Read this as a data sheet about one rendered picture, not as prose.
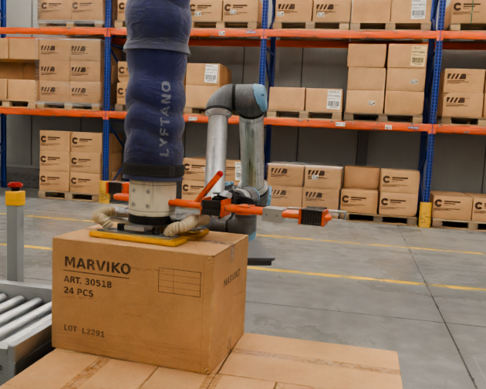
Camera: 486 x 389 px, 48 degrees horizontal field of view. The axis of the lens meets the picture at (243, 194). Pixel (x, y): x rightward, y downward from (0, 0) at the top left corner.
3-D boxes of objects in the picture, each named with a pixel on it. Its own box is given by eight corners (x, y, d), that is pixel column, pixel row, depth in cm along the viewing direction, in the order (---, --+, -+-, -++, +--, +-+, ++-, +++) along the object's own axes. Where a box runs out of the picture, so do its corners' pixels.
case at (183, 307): (51, 347, 196) (52, 236, 191) (109, 313, 234) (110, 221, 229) (209, 375, 179) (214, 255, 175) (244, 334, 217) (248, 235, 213)
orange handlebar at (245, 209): (85, 199, 207) (86, 189, 206) (127, 192, 235) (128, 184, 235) (329, 224, 177) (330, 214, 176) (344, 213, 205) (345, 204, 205)
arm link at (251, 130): (238, 200, 291) (232, 76, 240) (271, 201, 290) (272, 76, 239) (237, 221, 280) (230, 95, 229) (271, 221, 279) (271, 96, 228)
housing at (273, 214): (261, 221, 184) (261, 208, 183) (267, 218, 190) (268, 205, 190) (281, 223, 182) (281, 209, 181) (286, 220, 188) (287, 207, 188)
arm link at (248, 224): (229, 238, 229) (230, 208, 228) (257, 239, 228) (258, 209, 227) (227, 242, 220) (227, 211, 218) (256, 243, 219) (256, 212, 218)
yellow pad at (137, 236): (88, 235, 194) (89, 221, 194) (104, 231, 204) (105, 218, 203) (175, 247, 183) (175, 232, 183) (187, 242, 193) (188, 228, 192)
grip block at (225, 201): (198, 214, 190) (199, 197, 189) (209, 211, 199) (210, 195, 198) (221, 218, 187) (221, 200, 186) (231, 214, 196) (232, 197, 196)
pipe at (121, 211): (92, 224, 196) (92, 209, 195) (129, 216, 219) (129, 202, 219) (178, 235, 185) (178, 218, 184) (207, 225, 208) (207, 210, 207)
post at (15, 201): (5, 387, 278) (5, 191, 267) (13, 381, 285) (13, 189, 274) (17, 389, 277) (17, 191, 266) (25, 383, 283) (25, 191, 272)
